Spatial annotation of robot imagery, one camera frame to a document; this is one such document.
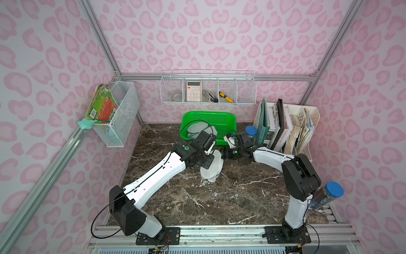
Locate white mesh laundry bag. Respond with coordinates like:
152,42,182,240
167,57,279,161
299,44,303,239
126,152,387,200
200,150,224,183

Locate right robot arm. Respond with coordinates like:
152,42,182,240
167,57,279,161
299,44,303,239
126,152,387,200
223,132,321,240

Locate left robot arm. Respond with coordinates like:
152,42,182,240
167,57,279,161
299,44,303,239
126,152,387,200
105,127,217,238

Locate white mesh bag in basket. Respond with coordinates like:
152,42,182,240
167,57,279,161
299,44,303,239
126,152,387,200
187,122,218,139

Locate pencil tube blue lid standing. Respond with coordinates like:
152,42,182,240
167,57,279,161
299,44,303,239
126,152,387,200
245,126,258,139

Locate green plastic basket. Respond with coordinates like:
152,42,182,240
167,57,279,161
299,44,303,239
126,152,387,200
180,111,237,146

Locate white book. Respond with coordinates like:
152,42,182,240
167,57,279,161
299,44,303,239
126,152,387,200
274,106,293,152

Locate metal clips in shelf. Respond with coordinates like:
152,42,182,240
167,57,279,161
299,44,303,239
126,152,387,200
203,90,219,103

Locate white file organizer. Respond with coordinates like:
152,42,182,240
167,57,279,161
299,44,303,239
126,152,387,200
254,101,320,160

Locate round metal tin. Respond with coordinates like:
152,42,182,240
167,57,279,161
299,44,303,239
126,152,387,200
170,93,183,102

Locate black binder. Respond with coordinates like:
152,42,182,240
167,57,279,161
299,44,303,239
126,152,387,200
270,98,285,151

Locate yellow black utility knife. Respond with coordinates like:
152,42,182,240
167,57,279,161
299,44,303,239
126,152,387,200
219,92,234,103

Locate beige papers in organizer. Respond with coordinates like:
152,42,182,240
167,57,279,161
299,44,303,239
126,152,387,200
283,105,320,161

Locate white calculator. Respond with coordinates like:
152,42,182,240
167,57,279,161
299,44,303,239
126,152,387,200
186,80,202,102

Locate pencil tube blue lid lying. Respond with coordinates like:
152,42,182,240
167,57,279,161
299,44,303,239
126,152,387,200
309,182,345,210

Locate green red booklet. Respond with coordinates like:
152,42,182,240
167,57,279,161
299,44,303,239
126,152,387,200
85,84,119,124

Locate mint green star hook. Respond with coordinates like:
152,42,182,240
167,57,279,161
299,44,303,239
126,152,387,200
78,117,97,130

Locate white wire shelf back wall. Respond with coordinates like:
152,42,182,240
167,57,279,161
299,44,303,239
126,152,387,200
159,69,256,105

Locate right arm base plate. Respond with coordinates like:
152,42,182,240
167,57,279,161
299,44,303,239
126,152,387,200
262,225,311,245

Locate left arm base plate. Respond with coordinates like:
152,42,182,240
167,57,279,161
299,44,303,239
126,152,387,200
136,227,181,246

